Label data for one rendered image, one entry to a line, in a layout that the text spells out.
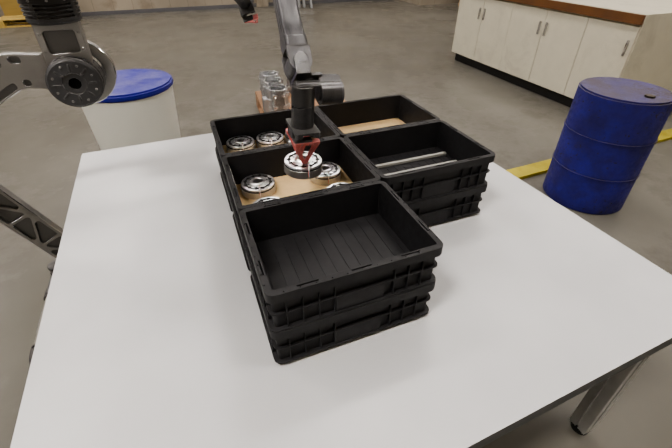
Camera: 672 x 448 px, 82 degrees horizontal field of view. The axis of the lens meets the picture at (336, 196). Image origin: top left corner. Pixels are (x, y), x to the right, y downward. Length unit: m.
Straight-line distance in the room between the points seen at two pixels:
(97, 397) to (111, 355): 0.10
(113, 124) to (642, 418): 2.94
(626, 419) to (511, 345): 0.99
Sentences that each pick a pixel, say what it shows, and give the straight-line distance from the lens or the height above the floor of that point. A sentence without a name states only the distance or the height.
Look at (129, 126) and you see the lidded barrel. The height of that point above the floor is 0.51.
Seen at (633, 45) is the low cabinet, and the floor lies 0.72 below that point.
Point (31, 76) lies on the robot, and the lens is 1.51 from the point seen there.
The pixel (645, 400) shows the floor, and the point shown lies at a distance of 2.08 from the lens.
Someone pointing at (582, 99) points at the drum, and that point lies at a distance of 2.79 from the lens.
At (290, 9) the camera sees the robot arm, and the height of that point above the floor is 1.34.
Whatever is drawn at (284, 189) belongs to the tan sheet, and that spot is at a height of 0.83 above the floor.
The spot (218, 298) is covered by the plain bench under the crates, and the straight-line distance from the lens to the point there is 1.09.
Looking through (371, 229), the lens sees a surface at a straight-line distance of 1.06.
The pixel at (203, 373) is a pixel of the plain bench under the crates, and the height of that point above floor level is 0.70.
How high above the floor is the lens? 1.49
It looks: 34 degrees down
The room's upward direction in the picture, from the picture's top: straight up
